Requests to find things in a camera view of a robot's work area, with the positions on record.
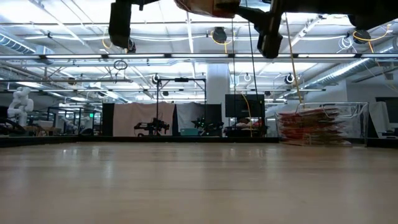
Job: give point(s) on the white pillar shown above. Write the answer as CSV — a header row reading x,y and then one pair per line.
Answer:
x,y
217,87

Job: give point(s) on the black panel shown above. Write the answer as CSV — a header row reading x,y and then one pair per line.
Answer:
x,y
108,119

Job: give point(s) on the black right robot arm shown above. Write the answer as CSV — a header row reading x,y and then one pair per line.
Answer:
x,y
357,12

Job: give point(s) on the silver air duct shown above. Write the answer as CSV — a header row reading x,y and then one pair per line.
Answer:
x,y
351,67

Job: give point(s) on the white robot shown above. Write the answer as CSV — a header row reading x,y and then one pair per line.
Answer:
x,y
20,105

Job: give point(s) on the black metal table frame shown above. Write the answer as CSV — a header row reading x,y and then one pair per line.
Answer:
x,y
124,141

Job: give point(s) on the distant black rig frame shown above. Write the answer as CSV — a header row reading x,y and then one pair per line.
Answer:
x,y
157,93

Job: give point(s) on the clear plastic basket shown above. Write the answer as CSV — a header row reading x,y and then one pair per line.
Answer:
x,y
357,124

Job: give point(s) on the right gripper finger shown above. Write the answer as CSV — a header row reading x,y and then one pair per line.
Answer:
x,y
252,18
228,4

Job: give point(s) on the black monitor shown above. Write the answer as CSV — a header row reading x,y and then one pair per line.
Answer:
x,y
239,107

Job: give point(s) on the teal box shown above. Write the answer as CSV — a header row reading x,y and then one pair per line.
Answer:
x,y
189,132

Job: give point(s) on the black table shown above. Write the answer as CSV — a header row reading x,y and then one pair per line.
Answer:
x,y
236,132

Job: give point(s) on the beige curtain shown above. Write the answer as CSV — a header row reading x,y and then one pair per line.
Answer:
x,y
133,118

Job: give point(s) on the long ceiling light strip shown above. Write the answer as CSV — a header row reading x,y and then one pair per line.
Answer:
x,y
77,56

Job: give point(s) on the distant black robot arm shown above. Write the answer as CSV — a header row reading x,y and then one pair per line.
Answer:
x,y
155,126
206,126

